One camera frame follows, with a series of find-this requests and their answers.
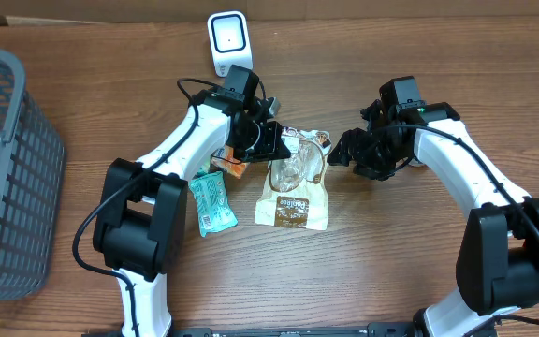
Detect green white small bottle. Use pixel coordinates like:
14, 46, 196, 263
409, 158, 425, 168

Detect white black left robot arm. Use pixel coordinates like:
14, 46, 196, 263
91, 66, 291, 336

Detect teal Kleenex tissue pack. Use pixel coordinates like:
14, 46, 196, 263
195, 160, 211, 178

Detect grey plastic basket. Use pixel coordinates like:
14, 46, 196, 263
0, 50, 66, 300

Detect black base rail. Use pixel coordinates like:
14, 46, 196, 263
166, 322, 427, 337

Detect teal wipes packet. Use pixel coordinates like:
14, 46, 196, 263
189, 171, 238, 238

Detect beige snack pouch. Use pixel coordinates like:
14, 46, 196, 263
254, 127, 332, 230

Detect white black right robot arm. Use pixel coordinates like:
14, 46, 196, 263
328, 76, 539, 336

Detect orange Kleenex tissue pack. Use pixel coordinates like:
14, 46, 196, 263
211, 145, 249, 179

